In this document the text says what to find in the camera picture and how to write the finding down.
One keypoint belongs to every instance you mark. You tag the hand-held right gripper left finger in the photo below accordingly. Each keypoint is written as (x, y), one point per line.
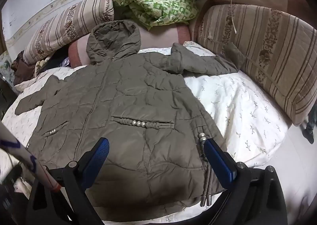
(97, 156)

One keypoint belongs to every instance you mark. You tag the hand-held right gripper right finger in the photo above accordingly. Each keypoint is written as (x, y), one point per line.
(219, 163)

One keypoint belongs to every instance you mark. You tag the olive quilted hooded jacket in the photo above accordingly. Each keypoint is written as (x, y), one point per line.
(128, 96)

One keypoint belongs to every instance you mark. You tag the white leaf-print duvet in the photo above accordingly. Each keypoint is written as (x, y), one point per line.
(235, 106)

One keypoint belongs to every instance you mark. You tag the brown cloth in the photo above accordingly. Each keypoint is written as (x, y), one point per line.
(22, 69)

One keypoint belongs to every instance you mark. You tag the floral patterned cloth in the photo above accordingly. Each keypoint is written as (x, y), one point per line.
(6, 69)

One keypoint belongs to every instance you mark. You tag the cream leaf-print cloth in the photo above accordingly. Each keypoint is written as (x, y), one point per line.
(40, 65)

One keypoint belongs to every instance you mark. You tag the dark blue cloth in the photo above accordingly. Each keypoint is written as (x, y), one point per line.
(310, 128)

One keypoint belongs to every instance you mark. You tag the purple shiny cloth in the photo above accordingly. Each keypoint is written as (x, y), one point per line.
(65, 62)

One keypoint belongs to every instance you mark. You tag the striped floral beige pillow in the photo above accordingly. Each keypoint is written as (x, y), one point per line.
(62, 24)
(272, 54)

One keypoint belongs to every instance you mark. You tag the mauve folded blanket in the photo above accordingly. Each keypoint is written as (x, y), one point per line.
(161, 34)

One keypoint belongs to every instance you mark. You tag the green patterned cloth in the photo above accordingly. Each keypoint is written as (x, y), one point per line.
(153, 4)

